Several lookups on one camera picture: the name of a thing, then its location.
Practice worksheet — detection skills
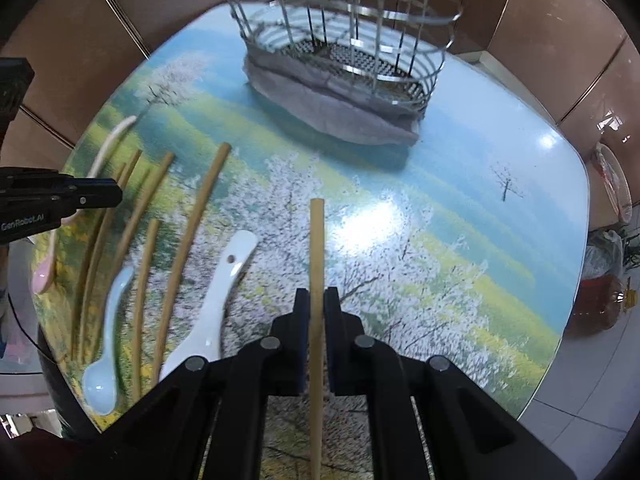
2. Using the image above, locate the pink ceramic spoon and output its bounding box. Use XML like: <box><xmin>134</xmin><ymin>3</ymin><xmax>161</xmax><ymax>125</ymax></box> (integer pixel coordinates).
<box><xmin>32</xmin><ymin>211</ymin><xmax>80</xmax><ymax>295</ymax></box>

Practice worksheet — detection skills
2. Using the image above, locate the light blue ceramic spoon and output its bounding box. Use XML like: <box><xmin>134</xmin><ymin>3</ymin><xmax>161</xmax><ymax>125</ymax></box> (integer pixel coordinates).
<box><xmin>81</xmin><ymin>266</ymin><xmax>134</xmax><ymax>416</ymax></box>

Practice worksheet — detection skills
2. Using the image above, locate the cream ceramic spoon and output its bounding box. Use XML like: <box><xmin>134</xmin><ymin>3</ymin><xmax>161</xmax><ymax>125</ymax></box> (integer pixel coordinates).
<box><xmin>87</xmin><ymin>116</ymin><xmax>138</xmax><ymax>178</ymax></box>

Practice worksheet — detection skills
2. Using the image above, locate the bamboo chopstick short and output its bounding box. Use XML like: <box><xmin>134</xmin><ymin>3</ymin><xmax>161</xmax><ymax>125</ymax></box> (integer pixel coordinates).
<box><xmin>131</xmin><ymin>218</ymin><xmax>160</xmax><ymax>402</ymax></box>

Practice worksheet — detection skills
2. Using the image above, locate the white ceramic spoon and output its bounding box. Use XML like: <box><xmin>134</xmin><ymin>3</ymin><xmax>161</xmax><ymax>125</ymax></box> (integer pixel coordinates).
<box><xmin>160</xmin><ymin>230</ymin><xmax>258</xmax><ymax>380</ymax></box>

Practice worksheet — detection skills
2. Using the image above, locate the bamboo chopstick long centre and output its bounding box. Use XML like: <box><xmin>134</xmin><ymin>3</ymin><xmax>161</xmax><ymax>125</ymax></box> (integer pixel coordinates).
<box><xmin>150</xmin><ymin>142</ymin><xmax>232</xmax><ymax>390</ymax></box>

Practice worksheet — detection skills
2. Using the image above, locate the grey folded cloth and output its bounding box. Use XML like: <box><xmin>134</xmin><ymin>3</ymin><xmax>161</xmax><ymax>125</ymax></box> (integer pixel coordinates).
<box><xmin>244</xmin><ymin>44</ymin><xmax>424</xmax><ymax>146</ymax></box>

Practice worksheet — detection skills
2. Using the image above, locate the red plastic bag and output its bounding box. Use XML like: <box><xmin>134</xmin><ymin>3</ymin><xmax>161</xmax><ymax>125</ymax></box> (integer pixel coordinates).
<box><xmin>564</xmin><ymin>228</ymin><xmax>633</xmax><ymax>339</ymax></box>

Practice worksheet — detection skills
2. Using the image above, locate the wire utensil basket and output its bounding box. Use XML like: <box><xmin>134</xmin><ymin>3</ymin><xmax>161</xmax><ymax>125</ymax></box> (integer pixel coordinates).
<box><xmin>227</xmin><ymin>0</ymin><xmax>463</xmax><ymax>116</ymax></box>

